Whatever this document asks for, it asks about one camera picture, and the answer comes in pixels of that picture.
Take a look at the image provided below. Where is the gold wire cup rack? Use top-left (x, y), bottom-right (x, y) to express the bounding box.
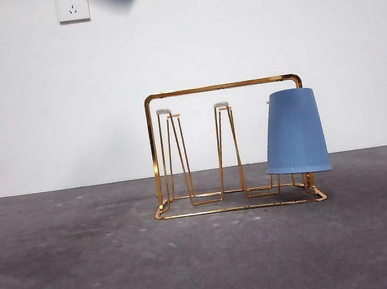
top-left (138, 71), bottom-right (329, 224)

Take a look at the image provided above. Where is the white wall socket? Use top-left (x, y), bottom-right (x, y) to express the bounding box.
top-left (54, 0), bottom-right (91, 26)

